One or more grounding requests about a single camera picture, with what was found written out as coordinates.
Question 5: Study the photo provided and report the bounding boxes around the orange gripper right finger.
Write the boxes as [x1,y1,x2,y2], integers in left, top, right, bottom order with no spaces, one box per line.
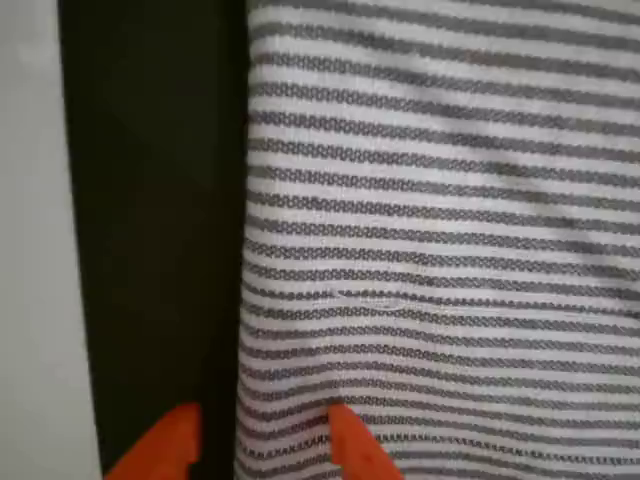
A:
[327,402,405,480]

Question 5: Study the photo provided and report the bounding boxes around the striped white cloth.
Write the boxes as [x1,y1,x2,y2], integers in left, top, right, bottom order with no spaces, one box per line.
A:
[233,0,640,480]

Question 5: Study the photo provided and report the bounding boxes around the black desk mat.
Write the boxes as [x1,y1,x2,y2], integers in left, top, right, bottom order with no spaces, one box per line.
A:
[57,0,251,480]

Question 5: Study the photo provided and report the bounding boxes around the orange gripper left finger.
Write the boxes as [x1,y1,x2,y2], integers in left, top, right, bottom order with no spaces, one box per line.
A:
[102,402,204,480]

